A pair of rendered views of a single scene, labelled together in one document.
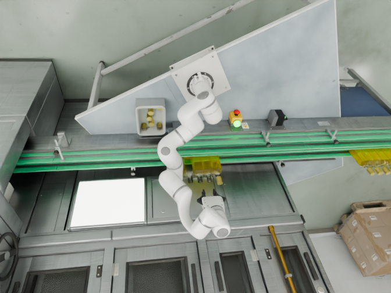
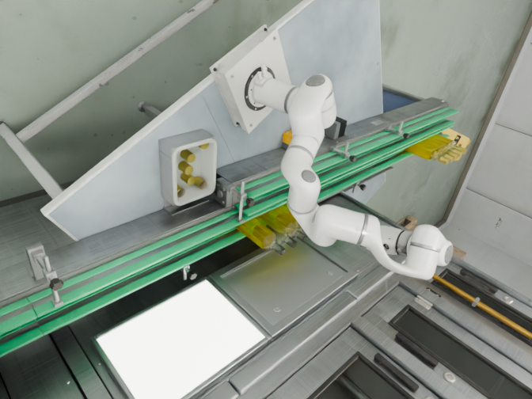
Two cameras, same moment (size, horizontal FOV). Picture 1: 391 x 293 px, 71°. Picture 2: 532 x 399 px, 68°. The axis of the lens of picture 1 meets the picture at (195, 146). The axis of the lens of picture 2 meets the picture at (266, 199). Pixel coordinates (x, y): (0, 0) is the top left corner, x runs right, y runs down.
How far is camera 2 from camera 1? 0.85 m
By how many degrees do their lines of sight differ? 29
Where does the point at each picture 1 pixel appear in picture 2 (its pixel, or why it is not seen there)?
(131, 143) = (165, 226)
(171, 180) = (345, 214)
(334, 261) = not seen: hidden behind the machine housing
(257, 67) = (311, 55)
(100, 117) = (96, 196)
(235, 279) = (433, 343)
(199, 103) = (321, 91)
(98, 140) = (102, 243)
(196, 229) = (427, 262)
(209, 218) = (438, 235)
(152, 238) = (296, 355)
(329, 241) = not seen: hidden behind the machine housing
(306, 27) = not seen: outside the picture
